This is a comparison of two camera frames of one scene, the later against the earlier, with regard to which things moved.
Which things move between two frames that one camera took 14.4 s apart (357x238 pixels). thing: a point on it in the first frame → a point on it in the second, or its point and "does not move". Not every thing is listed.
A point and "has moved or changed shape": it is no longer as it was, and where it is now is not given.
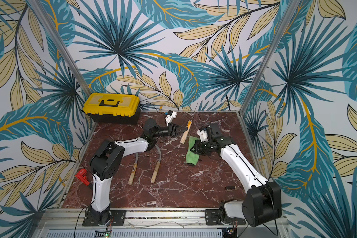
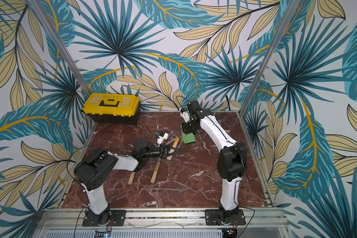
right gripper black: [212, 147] → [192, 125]
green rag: [192, 157] has moved or changed shape
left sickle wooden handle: [130, 181] does not move
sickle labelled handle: [185, 134] → [172, 150]
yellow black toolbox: [115, 108] does not move
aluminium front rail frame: [152, 223] does not move
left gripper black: [173, 130] → [164, 151]
